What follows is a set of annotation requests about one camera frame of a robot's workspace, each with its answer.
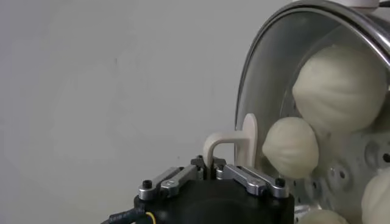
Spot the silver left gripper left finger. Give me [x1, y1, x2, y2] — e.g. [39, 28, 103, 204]
[137, 155, 211, 201]

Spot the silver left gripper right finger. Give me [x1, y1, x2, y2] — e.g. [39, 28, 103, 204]
[213, 157, 290, 199]

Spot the glass lid with cream handle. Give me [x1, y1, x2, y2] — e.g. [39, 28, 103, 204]
[202, 0, 390, 224]

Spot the white steamed baozi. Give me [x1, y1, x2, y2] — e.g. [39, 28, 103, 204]
[261, 117, 320, 180]
[292, 44, 388, 133]
[297, 209, 350, 224]
[361, 167, 390, 224]

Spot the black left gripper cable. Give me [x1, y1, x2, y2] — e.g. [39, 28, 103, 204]
[102, 208, 156, 224]

